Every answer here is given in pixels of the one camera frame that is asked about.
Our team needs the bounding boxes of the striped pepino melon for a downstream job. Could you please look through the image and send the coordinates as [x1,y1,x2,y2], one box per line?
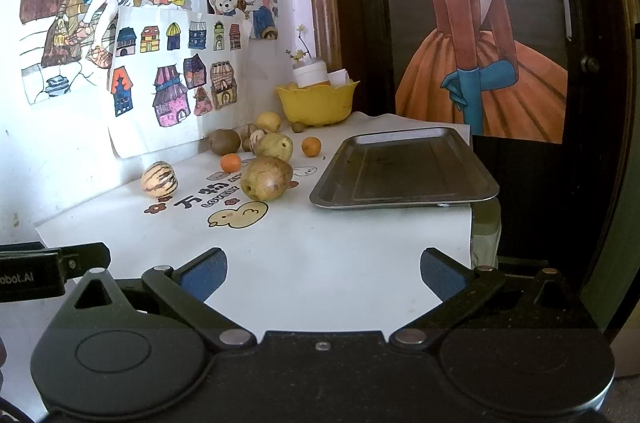
[250,128,266,152]
[141,161,178,198]

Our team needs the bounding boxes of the small orange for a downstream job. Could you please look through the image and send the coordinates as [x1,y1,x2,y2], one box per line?
[219,153,242,174]
[300,137,322,157]

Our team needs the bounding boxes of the large yellow-brown pear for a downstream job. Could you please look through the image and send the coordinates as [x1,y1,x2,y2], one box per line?
[241,156,293,202]

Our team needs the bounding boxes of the brown kiwi-like fruit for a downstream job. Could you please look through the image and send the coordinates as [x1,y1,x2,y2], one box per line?
[207,129,241,156]

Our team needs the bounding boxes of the yellow-green pear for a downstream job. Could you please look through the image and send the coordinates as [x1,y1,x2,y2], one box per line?
[254,132,293,162]

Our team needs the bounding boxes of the tan striped round fruit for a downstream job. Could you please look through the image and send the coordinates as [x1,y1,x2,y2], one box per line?
[235,123,257,141]

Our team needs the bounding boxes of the white printed table cover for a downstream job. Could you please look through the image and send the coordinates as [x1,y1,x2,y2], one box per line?
[38,113,497,335]

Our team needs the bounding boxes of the dark metal baking tray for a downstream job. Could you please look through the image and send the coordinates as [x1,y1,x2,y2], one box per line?
[309,127,499,209]

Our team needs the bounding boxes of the yellow lemon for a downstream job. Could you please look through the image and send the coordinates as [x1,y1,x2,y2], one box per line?
[255,111,282,132]

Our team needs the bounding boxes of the colourful houses drawing sheet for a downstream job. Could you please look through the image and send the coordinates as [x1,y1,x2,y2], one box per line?
[108,6,250,158]

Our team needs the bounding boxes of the yellow plastic bowl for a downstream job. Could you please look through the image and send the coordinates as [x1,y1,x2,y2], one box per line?
[276,80,358,126]

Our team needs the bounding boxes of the white paper cup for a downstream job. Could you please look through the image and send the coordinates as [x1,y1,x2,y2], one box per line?
[328,68,350,88]

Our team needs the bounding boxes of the yellow flower twig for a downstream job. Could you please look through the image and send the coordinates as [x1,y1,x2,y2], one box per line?
[285,24,312,66]

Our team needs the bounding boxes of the woman in orange dress poster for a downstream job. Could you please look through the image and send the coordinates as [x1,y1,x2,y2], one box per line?
[388,0,568,143]

